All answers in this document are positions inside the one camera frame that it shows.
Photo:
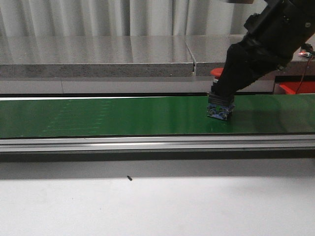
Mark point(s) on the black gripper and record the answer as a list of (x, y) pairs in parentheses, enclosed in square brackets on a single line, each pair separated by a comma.
[(249, 57)]

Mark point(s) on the red push button switch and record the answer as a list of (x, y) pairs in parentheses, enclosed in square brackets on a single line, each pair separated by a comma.
[(219, 107)]

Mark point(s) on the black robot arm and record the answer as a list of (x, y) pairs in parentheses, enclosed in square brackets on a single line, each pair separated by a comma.
[(272, 37)]

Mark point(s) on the red tray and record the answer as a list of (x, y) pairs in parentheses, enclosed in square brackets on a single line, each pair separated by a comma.
[(294, 88)]

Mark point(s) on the green conveyor belt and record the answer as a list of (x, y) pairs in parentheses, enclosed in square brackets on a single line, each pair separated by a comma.
[(176, 115)]

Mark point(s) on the small green circuit board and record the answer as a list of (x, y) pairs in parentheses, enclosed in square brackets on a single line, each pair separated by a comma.
[(307, 51)]

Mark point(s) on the grey granite counter slab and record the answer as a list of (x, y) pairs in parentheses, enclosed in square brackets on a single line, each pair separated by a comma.
[(112, 56)]

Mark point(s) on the grey curtain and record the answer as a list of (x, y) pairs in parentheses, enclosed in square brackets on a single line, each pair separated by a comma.
[(124, 17)]

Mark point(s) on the aluminium conveyor frame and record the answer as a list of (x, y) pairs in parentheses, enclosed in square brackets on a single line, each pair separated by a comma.
[(166, 143)]

